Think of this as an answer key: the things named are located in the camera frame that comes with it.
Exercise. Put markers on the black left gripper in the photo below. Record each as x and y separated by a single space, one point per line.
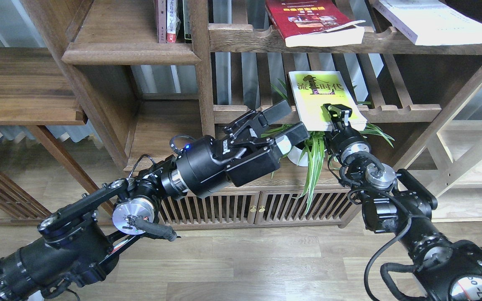
209 164

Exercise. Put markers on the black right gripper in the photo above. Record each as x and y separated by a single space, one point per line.
343 140

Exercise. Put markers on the yellow green cover book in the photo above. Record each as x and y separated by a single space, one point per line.
312 89

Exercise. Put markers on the red cover book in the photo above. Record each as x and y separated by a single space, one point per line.
313 23

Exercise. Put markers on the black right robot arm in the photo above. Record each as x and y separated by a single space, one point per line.
395 202

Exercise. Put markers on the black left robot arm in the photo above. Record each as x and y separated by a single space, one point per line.
81 243

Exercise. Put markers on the light wooden shelf unit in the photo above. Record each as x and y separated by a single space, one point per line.
446 154

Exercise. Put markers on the upright books on shelf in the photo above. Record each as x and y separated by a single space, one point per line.
172 20

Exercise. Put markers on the dark wooden bookshelf cabinet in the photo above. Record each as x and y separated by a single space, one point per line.
94 43

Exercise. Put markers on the spider plant in white pot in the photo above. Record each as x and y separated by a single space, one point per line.
314 149

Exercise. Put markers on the white cover book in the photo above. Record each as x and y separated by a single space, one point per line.
430 22

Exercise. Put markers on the dark wooden side table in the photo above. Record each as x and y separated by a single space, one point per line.
34 93

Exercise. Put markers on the slatted wooden rack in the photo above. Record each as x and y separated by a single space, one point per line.
19 204

